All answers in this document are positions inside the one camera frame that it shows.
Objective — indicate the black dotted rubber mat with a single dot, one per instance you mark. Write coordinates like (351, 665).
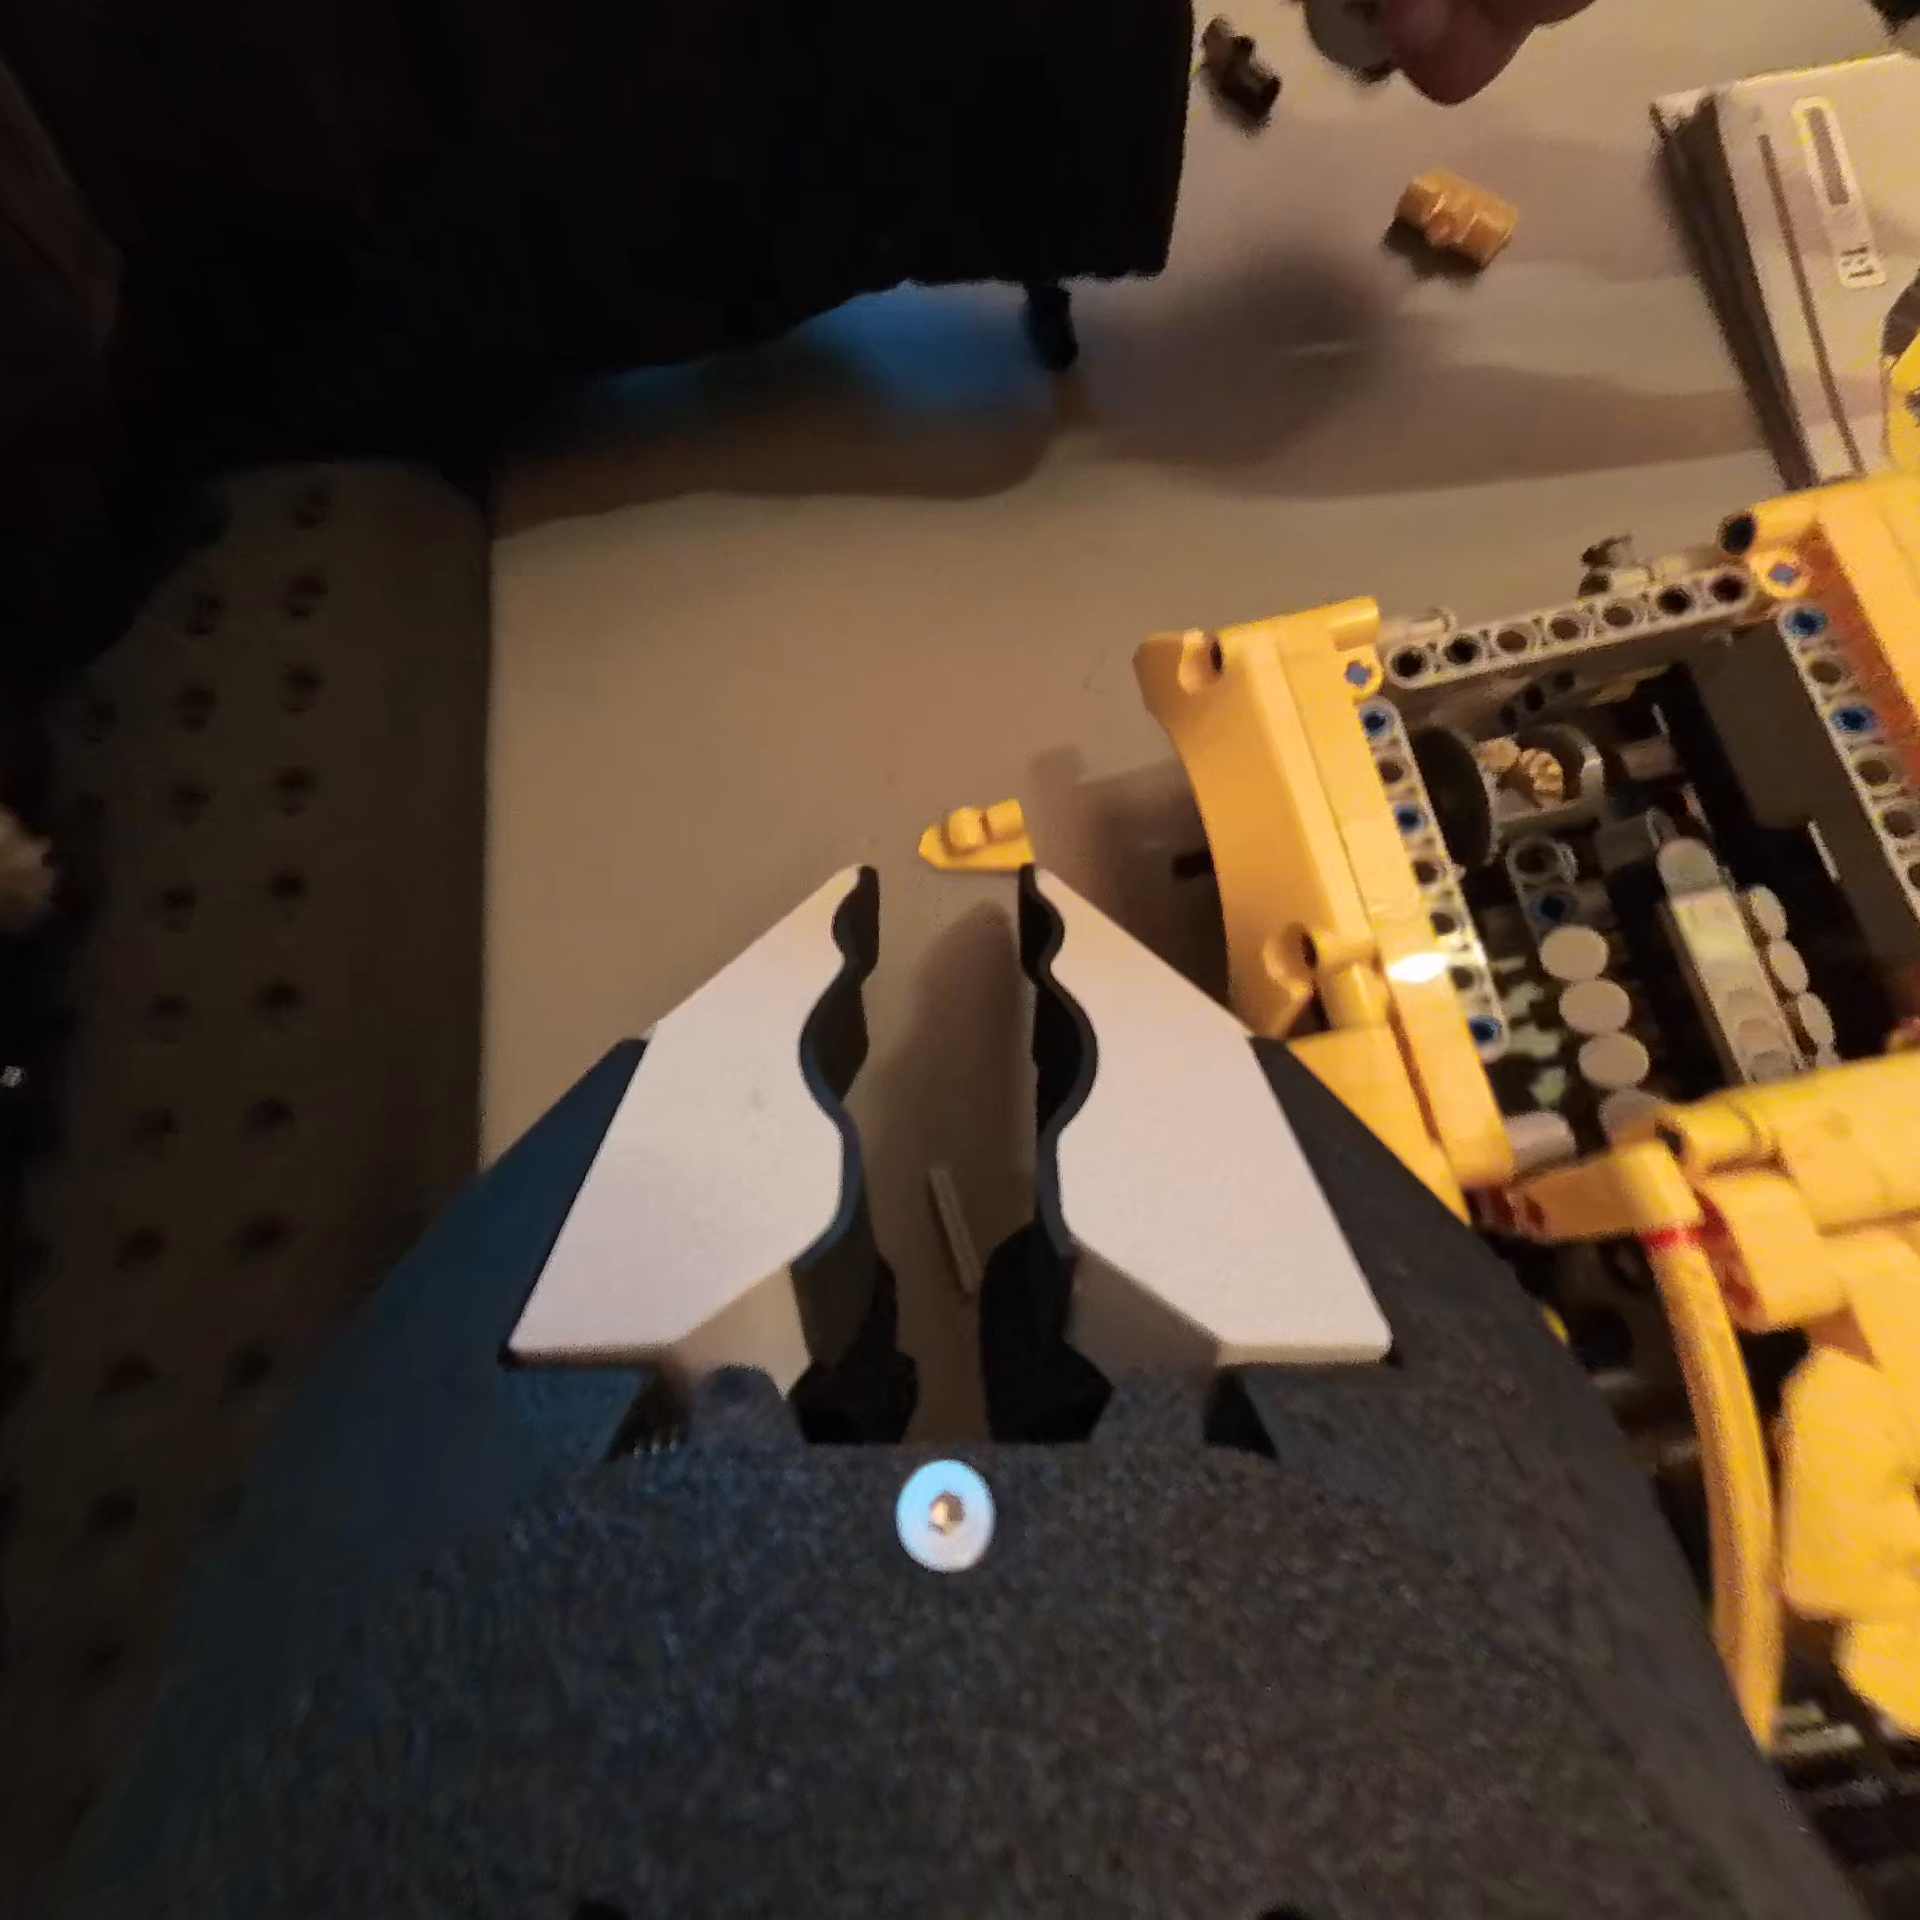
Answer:
(225, 975)

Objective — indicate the small yellow connector brick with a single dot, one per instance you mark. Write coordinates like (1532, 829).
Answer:
(975, 835)

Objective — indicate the person's left forearm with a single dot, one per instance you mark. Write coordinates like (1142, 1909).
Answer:
(523, 180)

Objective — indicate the pile of small yellow bricks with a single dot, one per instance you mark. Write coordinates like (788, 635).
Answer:
(1447, 223)

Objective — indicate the person's left hand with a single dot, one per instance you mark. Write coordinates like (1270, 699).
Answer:
(1471, 47)

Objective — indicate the instruction booklet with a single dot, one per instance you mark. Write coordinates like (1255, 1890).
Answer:
(1799, 271)

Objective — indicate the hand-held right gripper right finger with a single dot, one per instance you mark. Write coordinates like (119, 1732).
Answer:
(1202, 1203)

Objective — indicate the yellow brick model car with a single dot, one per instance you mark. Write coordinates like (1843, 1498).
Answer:
(1304, 842)

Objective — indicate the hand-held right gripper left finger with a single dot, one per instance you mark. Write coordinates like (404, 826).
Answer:
(688, 1203)

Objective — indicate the small grey brick pin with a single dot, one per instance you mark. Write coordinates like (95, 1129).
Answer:
(956, 1229)

